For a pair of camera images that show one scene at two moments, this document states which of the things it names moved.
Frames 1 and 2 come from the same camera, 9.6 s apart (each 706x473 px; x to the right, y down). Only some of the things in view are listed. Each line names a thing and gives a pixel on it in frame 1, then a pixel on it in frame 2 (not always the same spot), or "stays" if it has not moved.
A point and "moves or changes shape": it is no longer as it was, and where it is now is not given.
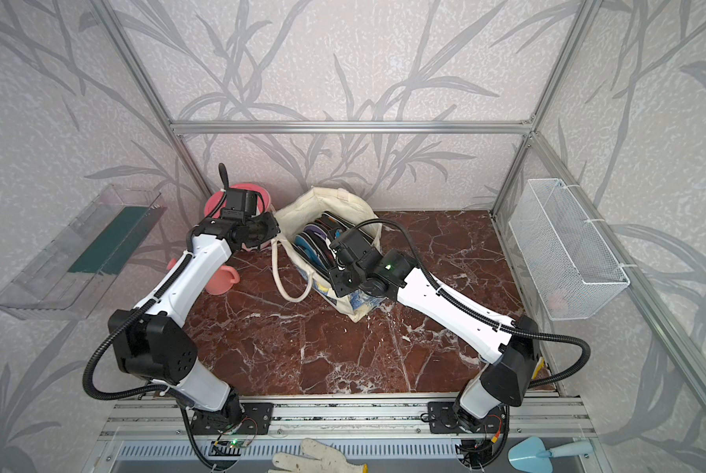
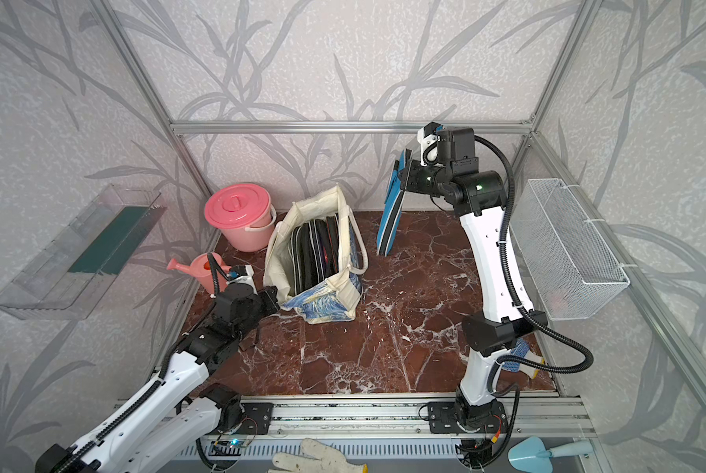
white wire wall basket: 565,260 stays
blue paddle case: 305,248 -> 390,214
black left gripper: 272,229 -> 268,300
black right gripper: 338,290 -> 413,167
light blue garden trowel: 530,453 stays
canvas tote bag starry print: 296,279 moves or changes shape
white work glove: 317,457 stays
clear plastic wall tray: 65,278 stays
